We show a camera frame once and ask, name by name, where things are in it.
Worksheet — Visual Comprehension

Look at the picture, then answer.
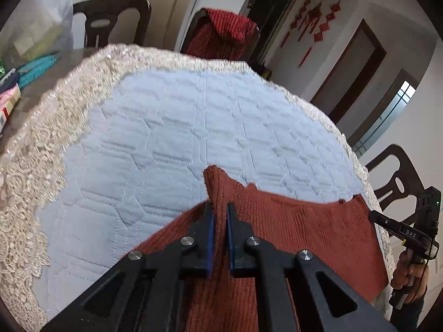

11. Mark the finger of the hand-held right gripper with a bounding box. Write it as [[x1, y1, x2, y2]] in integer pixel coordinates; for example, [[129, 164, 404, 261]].
[[369, 210, 403, 238]]

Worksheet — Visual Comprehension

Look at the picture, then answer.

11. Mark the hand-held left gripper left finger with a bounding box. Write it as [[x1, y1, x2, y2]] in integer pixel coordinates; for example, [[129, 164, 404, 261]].
[[40, 201, 216, 332]]

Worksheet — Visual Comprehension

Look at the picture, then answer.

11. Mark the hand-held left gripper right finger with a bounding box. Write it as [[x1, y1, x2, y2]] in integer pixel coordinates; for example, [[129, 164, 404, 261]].
[[226, 202, 398, 332]]

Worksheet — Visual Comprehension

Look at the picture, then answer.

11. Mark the rust knitted sweater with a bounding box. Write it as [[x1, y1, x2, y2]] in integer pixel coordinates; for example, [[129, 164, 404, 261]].
[[119, 165, 390, 332]]

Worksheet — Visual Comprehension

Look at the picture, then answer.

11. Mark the person's right forearm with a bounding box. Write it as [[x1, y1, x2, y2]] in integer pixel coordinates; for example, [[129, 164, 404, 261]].
[[388, 295, 429, 332]]

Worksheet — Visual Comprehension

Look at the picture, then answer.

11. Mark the person's right hand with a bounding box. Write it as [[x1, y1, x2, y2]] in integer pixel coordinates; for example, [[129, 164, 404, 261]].
[[390, 248, 430, 304]]

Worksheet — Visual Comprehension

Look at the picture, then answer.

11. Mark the dark wooden chair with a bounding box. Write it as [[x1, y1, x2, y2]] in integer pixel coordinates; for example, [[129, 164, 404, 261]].
[[364, 143, 431, 227], [72, 0, 152, 50], [181, 7, 262, 63]]

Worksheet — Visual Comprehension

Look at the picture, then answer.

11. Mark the barred window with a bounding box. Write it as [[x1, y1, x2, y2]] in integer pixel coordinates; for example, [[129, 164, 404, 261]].
[[352, 68, 416, 157]]

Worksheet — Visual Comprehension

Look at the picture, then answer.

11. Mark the blue quilted lace-edged mat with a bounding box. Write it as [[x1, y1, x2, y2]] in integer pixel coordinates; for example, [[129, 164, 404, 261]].
[[0, 43, 397, 332]]

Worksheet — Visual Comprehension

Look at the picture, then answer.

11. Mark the brown wooden door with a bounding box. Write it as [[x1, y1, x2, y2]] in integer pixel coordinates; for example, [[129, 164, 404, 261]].
[[311, 18, 387, 124]]

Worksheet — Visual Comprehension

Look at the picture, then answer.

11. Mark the red checkered garment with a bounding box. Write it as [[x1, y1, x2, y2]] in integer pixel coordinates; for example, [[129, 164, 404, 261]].
[[186, 7, 261, 64]]

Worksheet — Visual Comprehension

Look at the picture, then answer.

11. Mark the dark glass door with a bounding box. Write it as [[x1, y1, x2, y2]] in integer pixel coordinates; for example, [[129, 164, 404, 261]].
[[247, 0, 297, 67]]

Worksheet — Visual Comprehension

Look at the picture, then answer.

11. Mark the beige door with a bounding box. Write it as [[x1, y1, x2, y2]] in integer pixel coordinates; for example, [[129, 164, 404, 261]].
[[162, 0, 209, 51]]

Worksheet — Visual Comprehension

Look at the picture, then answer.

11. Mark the teal plastic object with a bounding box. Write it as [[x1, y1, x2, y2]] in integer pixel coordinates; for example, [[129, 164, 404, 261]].
[[15, 53, 60, 89]]

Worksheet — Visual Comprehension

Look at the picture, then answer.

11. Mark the pink and white box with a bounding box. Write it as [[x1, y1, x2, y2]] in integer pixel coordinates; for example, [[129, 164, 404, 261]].
[[0, 84, 22, 127]]

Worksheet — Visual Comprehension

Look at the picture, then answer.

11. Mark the white plastic bag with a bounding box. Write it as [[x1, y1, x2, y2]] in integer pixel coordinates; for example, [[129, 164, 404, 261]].
[[0, 0, 76, 61]]

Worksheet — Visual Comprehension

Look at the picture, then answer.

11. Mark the red knot wall decoration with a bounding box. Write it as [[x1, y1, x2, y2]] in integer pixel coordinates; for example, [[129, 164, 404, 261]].
[[280, 0, 311, 48], [301, 1, 325, 41], [298, 3, 344, 70]]

